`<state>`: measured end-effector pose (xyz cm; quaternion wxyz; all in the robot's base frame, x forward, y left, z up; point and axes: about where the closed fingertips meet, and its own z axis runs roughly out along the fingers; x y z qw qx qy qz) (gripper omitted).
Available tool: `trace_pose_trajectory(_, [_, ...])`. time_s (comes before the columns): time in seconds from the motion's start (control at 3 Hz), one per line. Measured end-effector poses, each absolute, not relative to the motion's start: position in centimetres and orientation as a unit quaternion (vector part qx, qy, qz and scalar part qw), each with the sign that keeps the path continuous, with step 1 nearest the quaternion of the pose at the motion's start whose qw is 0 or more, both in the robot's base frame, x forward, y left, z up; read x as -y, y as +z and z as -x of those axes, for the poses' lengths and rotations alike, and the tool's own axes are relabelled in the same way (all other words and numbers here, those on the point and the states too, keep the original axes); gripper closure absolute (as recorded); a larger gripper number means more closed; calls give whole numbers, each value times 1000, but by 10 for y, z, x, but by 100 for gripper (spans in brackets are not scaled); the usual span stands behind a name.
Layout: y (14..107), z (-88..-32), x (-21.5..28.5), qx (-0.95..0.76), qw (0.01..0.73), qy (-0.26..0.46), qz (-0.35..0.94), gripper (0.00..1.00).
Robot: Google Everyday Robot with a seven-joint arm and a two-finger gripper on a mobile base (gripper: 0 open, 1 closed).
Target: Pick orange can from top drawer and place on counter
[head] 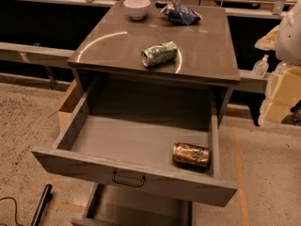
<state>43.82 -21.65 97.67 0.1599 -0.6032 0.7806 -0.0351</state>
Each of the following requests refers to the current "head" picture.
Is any grey cabinet with counter top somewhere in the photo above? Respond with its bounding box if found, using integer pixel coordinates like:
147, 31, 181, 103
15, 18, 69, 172
68, 2, 240, 118

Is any cardboard box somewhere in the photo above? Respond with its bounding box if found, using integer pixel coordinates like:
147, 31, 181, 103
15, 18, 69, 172
48, 80, 81, 129

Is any black drawer handle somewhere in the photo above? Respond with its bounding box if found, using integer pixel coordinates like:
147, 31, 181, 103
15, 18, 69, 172
112, 170, 146, 188

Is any grey open lower drawer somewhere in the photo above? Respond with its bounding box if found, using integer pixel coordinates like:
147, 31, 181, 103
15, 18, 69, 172
71, 184, 192, 226

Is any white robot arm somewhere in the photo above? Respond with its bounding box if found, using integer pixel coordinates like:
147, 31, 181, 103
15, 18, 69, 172
255, 0, 301, 126

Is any grey open top drawer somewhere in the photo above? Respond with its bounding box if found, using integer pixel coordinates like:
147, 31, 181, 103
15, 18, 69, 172
32, 76, 237, 206

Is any clear sanitizer bottle right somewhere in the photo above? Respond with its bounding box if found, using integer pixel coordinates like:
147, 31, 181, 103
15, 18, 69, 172
273, 61, 287, 74

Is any black floor cable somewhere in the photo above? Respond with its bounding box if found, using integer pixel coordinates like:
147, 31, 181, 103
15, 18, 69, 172
0, 197, 25, 226

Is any orange soda can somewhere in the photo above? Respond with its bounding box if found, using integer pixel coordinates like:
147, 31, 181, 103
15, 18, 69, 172
172, 142, 211, 167

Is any grey metal rail shelf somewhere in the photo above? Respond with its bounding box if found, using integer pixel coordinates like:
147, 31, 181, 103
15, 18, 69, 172
0, 42, 73, 69

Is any blue chip bag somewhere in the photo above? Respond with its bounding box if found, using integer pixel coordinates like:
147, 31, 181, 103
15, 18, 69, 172
161, 2, 202, 25

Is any clear sanitizer bottle left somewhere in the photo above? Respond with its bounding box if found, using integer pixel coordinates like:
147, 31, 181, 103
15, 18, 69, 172
251, 55, 269, 79

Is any grey open drawer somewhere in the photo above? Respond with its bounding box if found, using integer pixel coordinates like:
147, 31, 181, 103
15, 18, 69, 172
71, 184, 192, 226
32, 76, 237, 206

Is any green soda can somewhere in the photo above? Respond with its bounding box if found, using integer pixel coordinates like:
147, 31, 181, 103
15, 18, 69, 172
141, 41, 178, 67

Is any clear sanitizer bottle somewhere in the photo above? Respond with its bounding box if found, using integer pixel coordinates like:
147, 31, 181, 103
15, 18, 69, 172
251, 55, 269, 79
273, 61, 287, 74

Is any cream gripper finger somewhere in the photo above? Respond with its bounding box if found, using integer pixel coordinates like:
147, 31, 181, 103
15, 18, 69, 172
255, 26, 278, 51
258, 66, 301, 126

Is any white ceramic bowl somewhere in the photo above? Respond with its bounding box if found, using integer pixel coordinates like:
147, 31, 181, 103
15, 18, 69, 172
123, 0, 151, 20

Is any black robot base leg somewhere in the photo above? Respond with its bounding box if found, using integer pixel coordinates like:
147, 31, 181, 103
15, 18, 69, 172
30, 184, 53, 226

